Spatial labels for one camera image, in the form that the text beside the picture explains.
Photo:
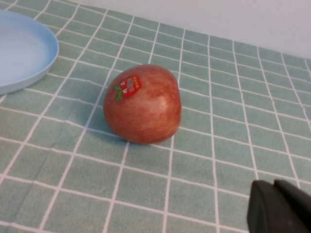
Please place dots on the light blue round plate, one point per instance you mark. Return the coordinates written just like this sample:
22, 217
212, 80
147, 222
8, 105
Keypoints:
22, 53

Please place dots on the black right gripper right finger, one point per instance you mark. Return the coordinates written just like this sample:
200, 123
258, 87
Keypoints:
298, 201

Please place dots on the green checked tablecloth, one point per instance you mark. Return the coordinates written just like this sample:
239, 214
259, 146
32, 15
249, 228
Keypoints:
218, 136

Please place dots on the red apple with sticker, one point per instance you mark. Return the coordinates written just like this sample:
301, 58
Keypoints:
145, 114

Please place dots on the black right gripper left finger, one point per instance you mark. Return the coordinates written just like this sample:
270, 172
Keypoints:
264, 211

